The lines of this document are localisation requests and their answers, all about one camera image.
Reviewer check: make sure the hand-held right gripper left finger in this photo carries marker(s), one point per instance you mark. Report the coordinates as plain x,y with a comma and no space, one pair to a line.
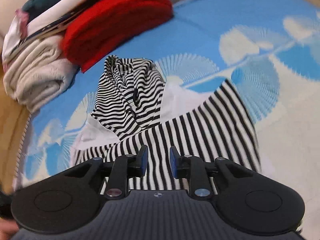
144,160

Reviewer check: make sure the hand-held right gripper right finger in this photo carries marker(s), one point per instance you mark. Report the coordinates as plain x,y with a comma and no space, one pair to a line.
174,160

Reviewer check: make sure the black white striped shirt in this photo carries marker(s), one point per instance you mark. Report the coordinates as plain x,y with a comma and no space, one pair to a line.
190,135

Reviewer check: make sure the blue white printed blanket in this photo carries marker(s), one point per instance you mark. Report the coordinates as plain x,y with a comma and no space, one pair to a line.
205,27

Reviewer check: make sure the beige fluffy folded garment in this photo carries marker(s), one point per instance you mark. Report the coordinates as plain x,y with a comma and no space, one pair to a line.
37,75

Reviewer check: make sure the red folded garment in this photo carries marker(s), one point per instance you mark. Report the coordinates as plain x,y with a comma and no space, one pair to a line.
112,22

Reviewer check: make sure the white folded garment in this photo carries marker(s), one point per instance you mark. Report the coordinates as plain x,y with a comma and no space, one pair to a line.
47,17

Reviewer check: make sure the pink cloth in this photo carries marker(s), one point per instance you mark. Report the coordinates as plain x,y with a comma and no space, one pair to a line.
22,21

